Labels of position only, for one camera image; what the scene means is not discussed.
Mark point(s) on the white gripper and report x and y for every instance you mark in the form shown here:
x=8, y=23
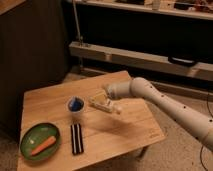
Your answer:
x=113, y=91

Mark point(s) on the clear plastic bottle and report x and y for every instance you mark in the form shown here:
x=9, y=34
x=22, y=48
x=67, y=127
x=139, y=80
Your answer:
x=109, y=106

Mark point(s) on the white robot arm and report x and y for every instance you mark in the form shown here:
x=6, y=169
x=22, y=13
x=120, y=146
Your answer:
x=195, y=123

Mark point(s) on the metal pole stand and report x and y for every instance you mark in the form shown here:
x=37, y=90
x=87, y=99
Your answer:
x=80, y=40

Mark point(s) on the wooden table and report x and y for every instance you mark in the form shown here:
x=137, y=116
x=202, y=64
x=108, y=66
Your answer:
x=104, y=135

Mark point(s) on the black white striped block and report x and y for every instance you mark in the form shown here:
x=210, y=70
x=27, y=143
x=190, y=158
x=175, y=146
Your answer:
x=76, y=139

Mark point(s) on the orange carrot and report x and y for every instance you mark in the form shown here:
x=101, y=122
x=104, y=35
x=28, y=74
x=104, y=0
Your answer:
x=45, y=144

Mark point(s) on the green plate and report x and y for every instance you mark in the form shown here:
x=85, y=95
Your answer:
x=35, y=136

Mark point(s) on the black handle on shelf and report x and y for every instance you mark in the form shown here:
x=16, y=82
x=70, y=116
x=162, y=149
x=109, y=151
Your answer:
x=182, y=62

